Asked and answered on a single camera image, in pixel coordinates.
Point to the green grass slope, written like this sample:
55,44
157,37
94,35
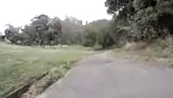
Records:
12,62

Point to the row of trees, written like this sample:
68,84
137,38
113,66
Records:
44,31

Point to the grey asphalt path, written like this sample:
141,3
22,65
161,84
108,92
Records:
107,85

